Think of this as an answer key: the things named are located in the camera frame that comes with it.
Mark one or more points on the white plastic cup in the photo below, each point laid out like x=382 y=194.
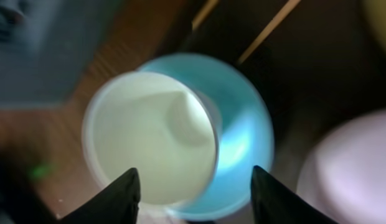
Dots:
x=157 y=125

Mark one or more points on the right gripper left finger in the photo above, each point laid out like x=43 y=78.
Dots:
x=116 y=204

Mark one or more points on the wooden chopstick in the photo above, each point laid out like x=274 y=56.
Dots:
x=269 y=28
x=203 y=12

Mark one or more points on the pink white bowl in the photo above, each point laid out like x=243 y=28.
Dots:
x=345 y=176

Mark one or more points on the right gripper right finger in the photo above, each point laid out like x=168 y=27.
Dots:
x=273 y=203

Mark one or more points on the light blue bowl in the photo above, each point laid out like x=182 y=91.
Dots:
x=242 y=117

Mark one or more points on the yellow round plate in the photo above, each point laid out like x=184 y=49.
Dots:
x=375 y=15

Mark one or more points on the dark brown serving tray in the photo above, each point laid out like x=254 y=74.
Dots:
x=319 y=69

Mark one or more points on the grey plastic dish rack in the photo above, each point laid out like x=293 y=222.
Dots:
x=45 y=45

